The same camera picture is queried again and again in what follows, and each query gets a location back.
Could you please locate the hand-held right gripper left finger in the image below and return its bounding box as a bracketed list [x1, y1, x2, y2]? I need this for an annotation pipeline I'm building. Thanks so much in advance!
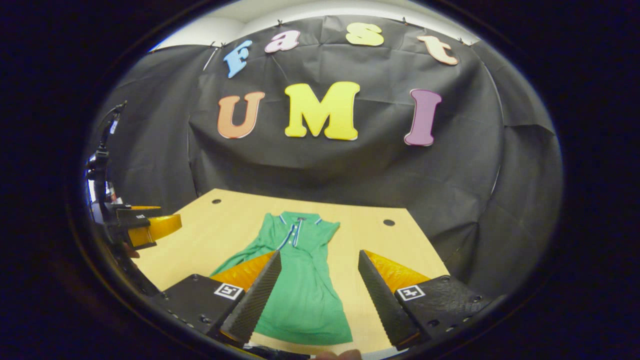
[150, 250, 283, 348]

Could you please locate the green T-shirt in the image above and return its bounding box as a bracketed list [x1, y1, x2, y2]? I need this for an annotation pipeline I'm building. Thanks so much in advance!
[210, 211, 354, 346]

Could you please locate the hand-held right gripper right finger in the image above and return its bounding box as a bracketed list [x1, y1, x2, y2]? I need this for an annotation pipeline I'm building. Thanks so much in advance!
[357, 249, 496, 351]

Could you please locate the black backdrop cloth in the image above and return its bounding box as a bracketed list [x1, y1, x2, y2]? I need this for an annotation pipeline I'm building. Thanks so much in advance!
[85, 14, 565, 301]

